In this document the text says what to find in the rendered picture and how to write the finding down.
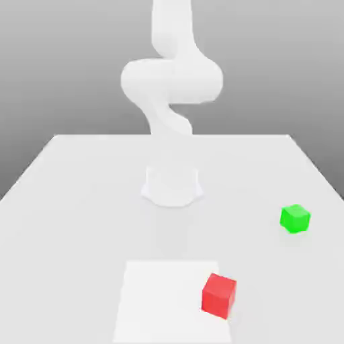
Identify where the small green cube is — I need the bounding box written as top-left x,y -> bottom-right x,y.
279,204 -> 312,234

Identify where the small red cube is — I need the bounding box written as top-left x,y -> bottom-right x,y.
200,272 -> 238,320

